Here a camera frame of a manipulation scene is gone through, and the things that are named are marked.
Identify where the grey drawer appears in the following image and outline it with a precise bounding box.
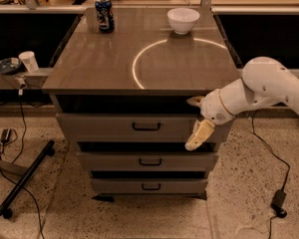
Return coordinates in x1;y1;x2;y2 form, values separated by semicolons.
77;152;218;171
56;112;236;143
91;179;207;195

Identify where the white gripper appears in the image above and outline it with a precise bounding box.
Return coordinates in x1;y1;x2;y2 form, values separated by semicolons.
185;89;234;151

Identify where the black cable right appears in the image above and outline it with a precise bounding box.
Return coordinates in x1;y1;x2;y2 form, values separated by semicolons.
250;112;292;239

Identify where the black cable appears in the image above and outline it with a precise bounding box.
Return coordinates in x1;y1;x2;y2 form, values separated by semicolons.
0;88;46;239
250;112;292;239

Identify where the white ceramic bowl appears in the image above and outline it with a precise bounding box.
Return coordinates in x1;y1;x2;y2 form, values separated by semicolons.
167;8;200;35

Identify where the grey top drawer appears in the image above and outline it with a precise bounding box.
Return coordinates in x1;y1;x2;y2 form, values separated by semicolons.
56;112;236;143

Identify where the black power adapter left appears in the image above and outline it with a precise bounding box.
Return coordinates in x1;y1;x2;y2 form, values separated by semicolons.
0;128;11;143

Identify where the grey middle drawer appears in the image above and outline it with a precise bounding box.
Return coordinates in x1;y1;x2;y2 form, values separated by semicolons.
77;152;218;171

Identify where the grey bottom drawer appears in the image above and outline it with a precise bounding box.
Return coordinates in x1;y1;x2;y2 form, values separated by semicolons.
91;179;207;195

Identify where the black wheeled stand leg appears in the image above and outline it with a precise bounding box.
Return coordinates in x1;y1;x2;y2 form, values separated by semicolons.
0;140;55;219

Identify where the black power adapter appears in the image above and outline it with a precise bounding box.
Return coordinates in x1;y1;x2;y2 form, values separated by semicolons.
0;128;11;143
271;189;287;218

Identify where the black power adapter right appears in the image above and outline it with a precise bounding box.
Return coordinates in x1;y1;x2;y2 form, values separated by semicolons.
271;189;287;218

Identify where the blue soda can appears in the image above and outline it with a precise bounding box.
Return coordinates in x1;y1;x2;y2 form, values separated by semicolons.
95;0;115;33

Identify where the grey drawer cabinet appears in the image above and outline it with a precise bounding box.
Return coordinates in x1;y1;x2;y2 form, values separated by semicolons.
43;8;238;200

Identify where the dark blue plate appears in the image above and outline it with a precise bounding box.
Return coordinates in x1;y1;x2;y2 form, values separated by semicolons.
0;58;21;75

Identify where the white paper cup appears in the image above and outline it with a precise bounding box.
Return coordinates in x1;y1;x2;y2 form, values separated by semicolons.
19;51;39;72

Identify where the black cable left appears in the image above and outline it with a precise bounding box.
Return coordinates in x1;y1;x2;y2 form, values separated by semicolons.
0;88;46;239

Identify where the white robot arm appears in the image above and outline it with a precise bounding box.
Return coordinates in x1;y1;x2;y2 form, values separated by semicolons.
185;57;299;151

